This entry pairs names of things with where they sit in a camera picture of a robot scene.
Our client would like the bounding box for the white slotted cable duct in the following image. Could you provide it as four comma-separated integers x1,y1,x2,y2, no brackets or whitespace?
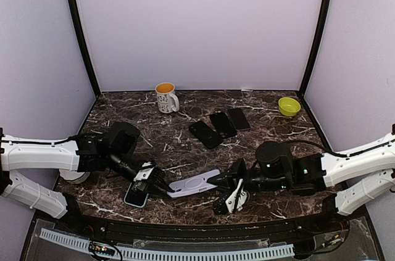
39,228,295,261

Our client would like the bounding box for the phone in blue case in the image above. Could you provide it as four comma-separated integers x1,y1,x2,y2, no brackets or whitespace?
123,184,150,209

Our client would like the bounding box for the green bowl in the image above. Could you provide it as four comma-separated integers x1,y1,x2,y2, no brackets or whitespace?
278,97,301,117

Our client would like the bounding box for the white fluted bowl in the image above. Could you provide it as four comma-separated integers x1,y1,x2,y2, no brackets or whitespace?
59,170,90,184

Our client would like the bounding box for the black frame post left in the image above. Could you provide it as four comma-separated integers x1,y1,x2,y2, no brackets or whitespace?
67,0,101,98

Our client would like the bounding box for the black frame post right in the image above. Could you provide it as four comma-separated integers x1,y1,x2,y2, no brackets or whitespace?
298,0,331,99

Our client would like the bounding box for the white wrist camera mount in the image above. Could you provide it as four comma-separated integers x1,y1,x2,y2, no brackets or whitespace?
212,179,250,215
133,161,156,181

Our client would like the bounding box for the white patterned mug yellow inside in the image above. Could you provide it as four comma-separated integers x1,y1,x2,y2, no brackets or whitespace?
155,83,180,114

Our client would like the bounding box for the black front rail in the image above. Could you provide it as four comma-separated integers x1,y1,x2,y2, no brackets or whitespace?
56,214,351,243

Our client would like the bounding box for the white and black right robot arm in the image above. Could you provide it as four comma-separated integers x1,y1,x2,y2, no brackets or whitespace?
207,132,394,233

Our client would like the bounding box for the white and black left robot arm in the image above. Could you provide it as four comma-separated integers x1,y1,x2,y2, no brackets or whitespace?
1,122,173,234

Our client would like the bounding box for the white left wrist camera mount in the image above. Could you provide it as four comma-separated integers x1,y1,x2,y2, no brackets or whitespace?
133,161,156,181

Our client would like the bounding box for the black frame post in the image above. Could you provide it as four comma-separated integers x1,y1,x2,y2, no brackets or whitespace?
298,0,331,99
67,0,101,98

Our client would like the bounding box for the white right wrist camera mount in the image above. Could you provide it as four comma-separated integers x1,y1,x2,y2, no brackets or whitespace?
212,179,250,215

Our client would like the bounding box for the purple phone with dark screen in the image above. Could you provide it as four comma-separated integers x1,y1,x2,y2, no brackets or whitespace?
227,108,251,131

